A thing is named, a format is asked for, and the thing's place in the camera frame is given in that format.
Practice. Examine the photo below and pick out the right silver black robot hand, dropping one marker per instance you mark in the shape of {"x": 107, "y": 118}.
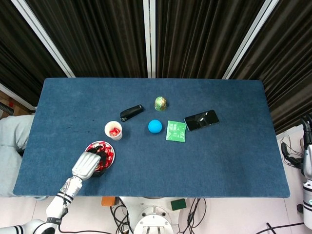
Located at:
{"x": 307, "y": 158}

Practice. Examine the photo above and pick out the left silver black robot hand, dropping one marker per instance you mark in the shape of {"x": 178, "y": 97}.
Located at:
{"x": 85, "y": 165}

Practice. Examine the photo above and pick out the heap of red candies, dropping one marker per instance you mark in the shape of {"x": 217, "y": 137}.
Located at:
{"x": 109, "y": 156}

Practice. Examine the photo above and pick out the red candy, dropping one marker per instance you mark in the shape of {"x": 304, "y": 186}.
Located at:
{"x": 112, "y": 132}
{"x": 118, "y": 130}

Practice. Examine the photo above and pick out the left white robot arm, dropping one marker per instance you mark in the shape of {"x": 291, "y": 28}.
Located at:
{"x": 56, "y": 207}

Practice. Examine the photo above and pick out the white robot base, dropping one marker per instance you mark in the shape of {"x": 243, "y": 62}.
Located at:
{"x": 153, "y": 219}

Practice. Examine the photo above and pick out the white paper cup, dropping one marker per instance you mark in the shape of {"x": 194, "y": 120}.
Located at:
{"x": 117, "y": 138}

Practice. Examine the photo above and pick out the round metal plate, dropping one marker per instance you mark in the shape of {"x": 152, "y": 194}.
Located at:
{"x": 110, "y": 147}

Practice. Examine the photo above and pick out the orange box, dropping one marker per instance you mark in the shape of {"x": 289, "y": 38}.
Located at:
{"x": 108, "y": 201}

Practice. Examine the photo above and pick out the small black block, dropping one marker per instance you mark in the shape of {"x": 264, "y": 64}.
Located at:
{"x": 300, "y": 209}

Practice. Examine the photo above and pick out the black stapler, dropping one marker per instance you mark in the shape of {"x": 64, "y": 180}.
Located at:
{"x": 131, "y": 112}

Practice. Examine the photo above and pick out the person in grey clothes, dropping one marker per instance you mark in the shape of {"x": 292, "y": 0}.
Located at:
{"x": 12, "y": 136}

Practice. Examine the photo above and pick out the blue foam ball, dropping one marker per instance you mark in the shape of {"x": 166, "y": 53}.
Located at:
{"x": 155, "y": 126}

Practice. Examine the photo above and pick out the green sachet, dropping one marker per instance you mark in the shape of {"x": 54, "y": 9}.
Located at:
{"x": 176, "y": 131}

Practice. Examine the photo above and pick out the green gold domed tin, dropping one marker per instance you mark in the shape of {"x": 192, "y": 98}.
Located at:
{"x": 161, "y": 104}

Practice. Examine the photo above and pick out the black pleated curtain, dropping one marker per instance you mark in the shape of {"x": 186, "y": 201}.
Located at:
{"x": 287, "y": 61}
{"x": 19, "y": 53}
{"x": 200, "y": 36}
{"x": 97, "y": 36}

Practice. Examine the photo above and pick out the dark green box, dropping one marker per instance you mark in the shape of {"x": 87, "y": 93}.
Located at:
{"x": 178, "y": 204}

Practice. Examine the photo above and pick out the blue table cloth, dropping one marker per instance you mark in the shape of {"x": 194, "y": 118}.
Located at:
{"x": 195, "y": 158}

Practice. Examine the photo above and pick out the black smartphone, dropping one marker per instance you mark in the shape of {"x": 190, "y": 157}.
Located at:
{"x": 201, "y": 120}

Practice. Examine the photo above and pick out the white low frame rail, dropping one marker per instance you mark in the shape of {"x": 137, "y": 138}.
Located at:
{"x": 290, "y": 128}
{"x": 17, "y": 96}

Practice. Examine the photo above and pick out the white frame post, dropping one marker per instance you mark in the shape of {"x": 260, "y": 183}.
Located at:
{"x": 149, "y": 36}
{"x": 44, "y": 39}
{"x": 251, "y": 39}

